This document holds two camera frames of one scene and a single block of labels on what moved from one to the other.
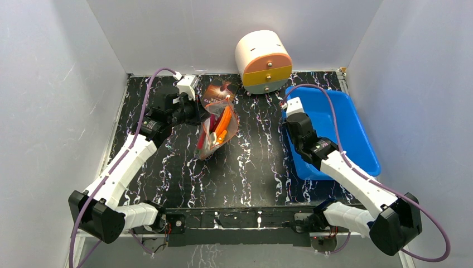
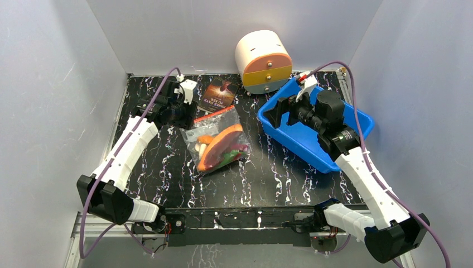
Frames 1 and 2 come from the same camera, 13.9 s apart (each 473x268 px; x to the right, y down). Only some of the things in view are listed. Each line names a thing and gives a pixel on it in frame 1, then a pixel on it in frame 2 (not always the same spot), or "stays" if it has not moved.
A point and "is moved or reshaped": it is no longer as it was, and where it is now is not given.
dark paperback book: (220, 92) stays
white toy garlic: (212, 138) -> (201, 148)
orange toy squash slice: (225, 121) -> (221, 143)
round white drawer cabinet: (265, 60) stays
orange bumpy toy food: (222, 137) -> (206, 139)
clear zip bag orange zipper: (221, 125) is moved or reshaped
